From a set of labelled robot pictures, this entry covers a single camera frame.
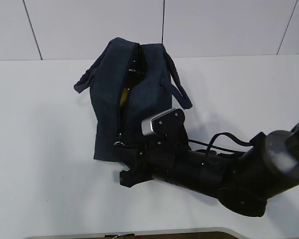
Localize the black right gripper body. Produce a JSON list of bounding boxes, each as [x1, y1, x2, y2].
[[114, 137, 227, 194]]

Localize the yellow lemon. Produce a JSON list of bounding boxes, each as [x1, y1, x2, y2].
[[120, 88, 131, 111]]

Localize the dark navy lunch bag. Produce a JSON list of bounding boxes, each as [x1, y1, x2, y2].
[[74, 37, 192, 162]]

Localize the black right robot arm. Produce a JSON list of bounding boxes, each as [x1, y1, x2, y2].
[[115, 109, 299, 217]]

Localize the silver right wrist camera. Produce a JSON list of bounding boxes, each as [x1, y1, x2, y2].
[[141, 108, 185, 136]]

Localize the silver zipper pull ring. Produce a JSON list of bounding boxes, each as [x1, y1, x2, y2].
[[114, 133, 125, 148]]

